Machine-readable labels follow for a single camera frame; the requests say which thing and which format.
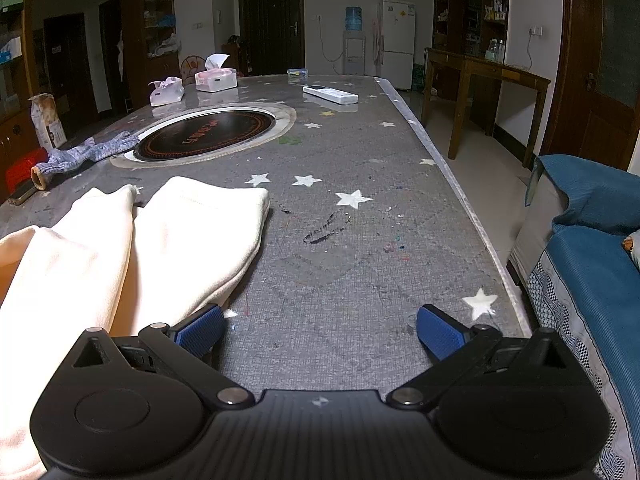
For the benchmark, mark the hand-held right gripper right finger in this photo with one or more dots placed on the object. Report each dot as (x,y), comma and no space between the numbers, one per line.
(440,332)

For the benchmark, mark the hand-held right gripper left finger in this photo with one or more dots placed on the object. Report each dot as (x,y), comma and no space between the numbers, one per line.
(202,330)

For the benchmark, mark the cream sweatshirt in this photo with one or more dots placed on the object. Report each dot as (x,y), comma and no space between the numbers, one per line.
(75,270)

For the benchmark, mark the grey star-print tablecloth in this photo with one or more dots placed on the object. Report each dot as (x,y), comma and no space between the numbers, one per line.
(350,240)

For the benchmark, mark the blue sofa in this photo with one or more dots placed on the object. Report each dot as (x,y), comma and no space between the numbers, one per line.
(590,280)

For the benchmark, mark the round black built-in cooker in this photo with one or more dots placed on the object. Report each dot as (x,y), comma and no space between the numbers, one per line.
(205,132)

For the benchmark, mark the grey-blue knit glove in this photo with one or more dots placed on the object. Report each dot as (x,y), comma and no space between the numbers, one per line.
(100,149)

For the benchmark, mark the butterfly-print pillow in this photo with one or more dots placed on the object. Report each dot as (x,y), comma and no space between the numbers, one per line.
(634,250)

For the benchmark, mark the dark smartphone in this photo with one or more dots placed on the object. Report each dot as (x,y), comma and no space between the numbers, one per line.
(22,195)

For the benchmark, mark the small white tissue pack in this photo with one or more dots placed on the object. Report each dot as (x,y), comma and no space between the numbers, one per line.
(167,92)

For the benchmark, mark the red plastic stool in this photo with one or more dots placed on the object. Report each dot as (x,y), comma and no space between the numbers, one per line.
(25,165)

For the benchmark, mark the pink-white tissue box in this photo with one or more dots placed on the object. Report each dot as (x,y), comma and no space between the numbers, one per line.
(215,80)

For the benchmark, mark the brown-white paper bag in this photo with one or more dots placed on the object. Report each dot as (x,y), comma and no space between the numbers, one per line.
(47,122)

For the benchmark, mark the round floor fan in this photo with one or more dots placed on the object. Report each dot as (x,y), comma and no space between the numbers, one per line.
(192,70)

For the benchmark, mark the white remote control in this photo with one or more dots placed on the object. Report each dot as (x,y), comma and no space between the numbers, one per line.
(332,94)

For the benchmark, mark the brown wooden glazed door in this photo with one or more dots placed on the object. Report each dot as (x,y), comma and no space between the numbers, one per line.
(600,125)

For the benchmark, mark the wooden side table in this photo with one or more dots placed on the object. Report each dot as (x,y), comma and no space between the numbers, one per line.
(480,65)

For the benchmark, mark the small blue-green packet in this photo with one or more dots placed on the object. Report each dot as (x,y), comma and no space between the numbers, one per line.
(298,72)

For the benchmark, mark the white plastic bag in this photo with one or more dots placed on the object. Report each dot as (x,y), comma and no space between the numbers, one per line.
(166,46)

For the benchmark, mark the white water dispenser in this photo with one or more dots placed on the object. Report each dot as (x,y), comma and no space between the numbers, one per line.
(354,55)

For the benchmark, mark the white refrigerator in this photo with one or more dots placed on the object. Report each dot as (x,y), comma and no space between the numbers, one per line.
(397,40)

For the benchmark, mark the dark wooden shelf cabinet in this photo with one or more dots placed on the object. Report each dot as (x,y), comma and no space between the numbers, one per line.
(450,25)

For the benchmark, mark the dark entrance door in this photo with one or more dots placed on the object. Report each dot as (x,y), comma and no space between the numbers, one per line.
(270,20)

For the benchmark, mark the blue water bottle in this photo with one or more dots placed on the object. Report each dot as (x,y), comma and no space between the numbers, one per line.
(354,19)

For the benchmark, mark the dark wooden arched wall cabinet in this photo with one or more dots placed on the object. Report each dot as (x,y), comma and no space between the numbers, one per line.
(160,65)

